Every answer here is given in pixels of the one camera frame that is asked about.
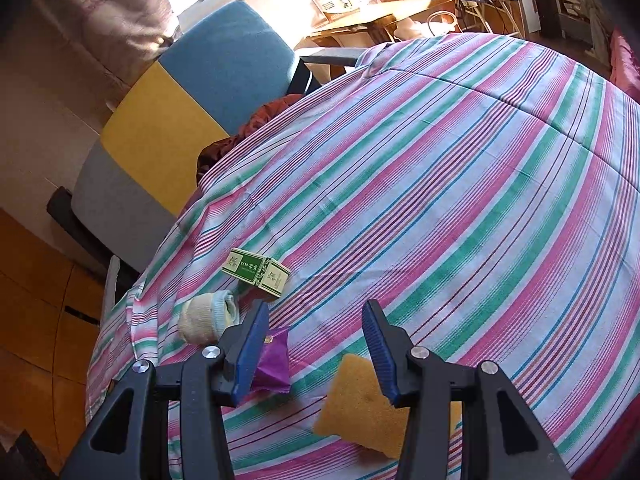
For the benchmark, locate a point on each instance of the red-brown cloth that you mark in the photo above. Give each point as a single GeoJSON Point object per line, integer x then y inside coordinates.
{"type": "Point", "coordinates": [260, 115]}

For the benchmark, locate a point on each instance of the yellow sponge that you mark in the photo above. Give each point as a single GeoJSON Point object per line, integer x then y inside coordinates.
{"type": "Point", "coordinates": [360, 410]}

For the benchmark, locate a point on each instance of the wooden desk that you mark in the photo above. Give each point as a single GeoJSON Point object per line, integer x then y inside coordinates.
{"type": "Point", "coordinates": [400, 10]}

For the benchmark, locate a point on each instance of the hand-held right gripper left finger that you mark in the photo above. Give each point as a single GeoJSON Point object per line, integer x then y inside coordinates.
{"type": "Point", "coordinates": [252, 355]}

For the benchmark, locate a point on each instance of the green and white box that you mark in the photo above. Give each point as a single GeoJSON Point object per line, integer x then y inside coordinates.
{"type": "Point", "coordinates": [250, 270]}

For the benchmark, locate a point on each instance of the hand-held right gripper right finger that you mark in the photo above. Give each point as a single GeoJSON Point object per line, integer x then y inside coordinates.
{"type": "Point", "coordinates": [380, 350]}

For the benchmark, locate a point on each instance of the purple foil packet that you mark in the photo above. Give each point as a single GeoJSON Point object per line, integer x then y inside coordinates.
{"type": "Point", "coordinates": [274, 365]}

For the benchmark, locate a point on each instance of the pink green striped bedsheet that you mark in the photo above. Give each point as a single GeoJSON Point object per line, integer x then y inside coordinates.
{"type": "Point", "coordinates": [425, 185]}

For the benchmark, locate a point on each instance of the blue yellow grey chair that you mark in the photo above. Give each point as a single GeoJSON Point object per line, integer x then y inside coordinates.
{"type": "Point", "coordinates": [150, 125]}

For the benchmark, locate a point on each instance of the beige curtain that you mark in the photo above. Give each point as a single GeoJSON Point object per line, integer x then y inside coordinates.
{"type": "Point", "coordinates": [110, 20]}

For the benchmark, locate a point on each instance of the rolled cream sock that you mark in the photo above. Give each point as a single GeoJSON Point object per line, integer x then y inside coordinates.
{"type": "Point", "coordinates": [205, 317]}

